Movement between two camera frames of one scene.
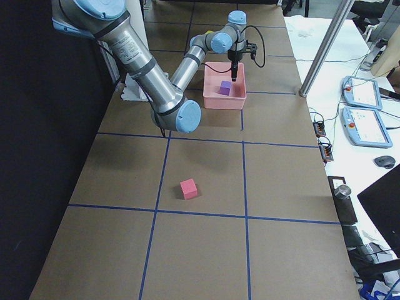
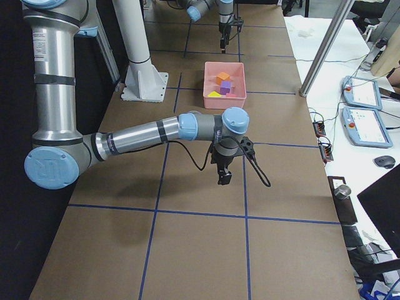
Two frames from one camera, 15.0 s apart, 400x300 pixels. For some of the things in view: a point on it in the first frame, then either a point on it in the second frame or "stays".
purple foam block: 225,87 stays
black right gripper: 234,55 to 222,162
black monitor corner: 382,202 stays
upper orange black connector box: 319,129 stays
